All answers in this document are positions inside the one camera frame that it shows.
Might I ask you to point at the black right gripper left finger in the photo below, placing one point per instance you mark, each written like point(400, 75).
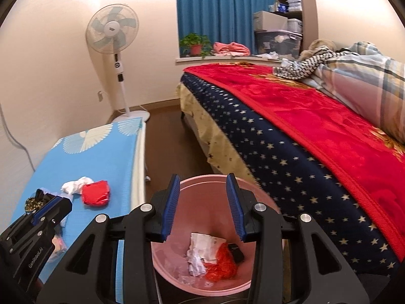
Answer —
point(87, 271)

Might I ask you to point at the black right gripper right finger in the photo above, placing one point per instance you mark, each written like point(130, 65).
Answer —
point(323, 275)

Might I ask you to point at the black gold patterned scrunchie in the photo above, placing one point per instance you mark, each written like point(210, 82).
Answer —
point(36, 202)

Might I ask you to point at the white tissue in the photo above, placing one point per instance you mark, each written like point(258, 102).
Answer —
point(75, 186)

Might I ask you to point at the red plastic ball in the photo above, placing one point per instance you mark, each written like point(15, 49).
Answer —
point(96, 194)

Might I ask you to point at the orange red plastic bag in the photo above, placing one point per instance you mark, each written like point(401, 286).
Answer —
point(224, 268)

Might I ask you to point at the pink plastic trash bin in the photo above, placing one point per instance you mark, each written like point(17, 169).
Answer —
point(202, 208)

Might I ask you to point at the white green printed paper wrapper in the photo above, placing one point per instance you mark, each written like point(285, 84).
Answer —
point(205, 247)

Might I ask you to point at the white foam bubble sheet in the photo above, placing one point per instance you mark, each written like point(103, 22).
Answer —
point(59, 245)

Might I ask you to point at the navy star bed cover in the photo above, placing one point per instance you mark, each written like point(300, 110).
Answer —
point(296, 180)

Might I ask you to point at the red floral blanket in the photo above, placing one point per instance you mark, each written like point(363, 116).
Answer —
point(355, 152)

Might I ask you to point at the beige star bed skirt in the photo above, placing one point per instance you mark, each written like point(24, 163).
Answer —
point(220, 153)

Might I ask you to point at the plaid quilt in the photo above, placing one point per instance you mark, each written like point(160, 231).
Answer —
point(369, 83)

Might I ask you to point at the striped black white garment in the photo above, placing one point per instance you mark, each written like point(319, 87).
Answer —
point(297, 70)

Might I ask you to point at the beige plush toy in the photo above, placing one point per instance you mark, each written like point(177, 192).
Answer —
point(310, 51)

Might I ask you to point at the clear plastic storage bin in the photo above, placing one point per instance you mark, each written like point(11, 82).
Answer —
point(285, 43)

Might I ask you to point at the white standing fan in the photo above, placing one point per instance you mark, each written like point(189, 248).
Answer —
point(110, 31)

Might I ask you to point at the pink folded clothes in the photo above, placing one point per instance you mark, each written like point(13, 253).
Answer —
point(231, 49)

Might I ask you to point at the potted green plant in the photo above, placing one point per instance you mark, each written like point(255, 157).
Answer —
point(195, 45)

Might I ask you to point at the cardboard storage box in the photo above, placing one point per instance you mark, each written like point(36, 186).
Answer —
point(267, 21)

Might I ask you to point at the wooden bookshelf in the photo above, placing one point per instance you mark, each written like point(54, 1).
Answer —
point(306, 11)

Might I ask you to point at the blue window curtain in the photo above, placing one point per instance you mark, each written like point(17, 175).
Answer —
point(224, 21)

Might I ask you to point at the wall power outlet plug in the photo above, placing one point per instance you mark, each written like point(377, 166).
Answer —
point(101, 95)

